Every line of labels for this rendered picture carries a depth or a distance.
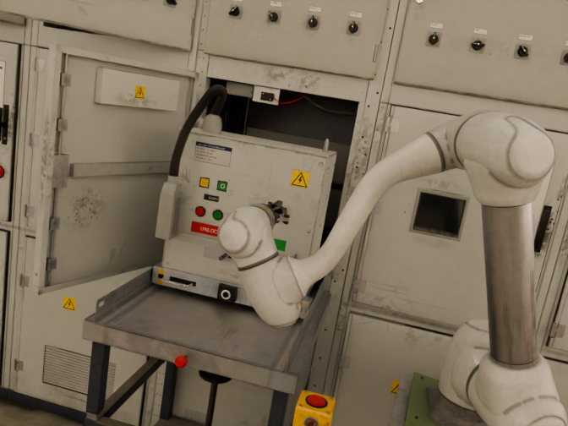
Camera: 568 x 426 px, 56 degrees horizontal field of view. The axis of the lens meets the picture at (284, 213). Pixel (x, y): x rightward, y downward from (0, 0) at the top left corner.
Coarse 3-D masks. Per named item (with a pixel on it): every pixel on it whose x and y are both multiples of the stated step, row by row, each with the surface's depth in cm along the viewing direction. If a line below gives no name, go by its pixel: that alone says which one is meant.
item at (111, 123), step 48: (48, 96) 151; (96, 96) 166; (144, 96) 180; (48, 144) 153; (96, 144) 171; (144, 144) 189; (48, 192) 157; (96, 192) 176; (144, 192) 195; (48, 240) 165; (96, 240) 181; (144, 240) 201; (48, 288) 166
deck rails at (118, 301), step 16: (144, 272) 175; (128, 288) 166; (144, 288) 177; (320, 288) 190; (96, 304) 148; (112, 304) 158; (128, 304) 164; (96, 320) 150; (304, 320) 158; (288, 352) 150; (288, 368) 142
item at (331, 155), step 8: (192, 128) 179; (216, 136) 169; (224, 136) 168; (232, 136) 175; (240, 136) 181; (248, 136) 187; (264, 144) 166; (272, 144) 172; (280, 144) 177; (288, 144) 183; (304, 152) 164; (312, 152) 163; (320, 152) 170; (328, 152) 175; (336, 152) 183; (328, 160) 163; (328, 168) 166; (328, 176) 172; (328, 184) 177; (328, 192) 182; (320, 200) 165; (320, 208) 169; (320, 216) 174; (320, 224) 179; (320, 232) 184; (320, 240) 189; (312, 248) 169
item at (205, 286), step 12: (156, 264) 182; (156, 276) 180; (180, 276) 178; (192, 276) 177; (204, 276) 177; (180, 288) 179; (192, 288) 178; (204, 288) 177; (216, 288) 176; (240, 288) 174; (240, 300) 175
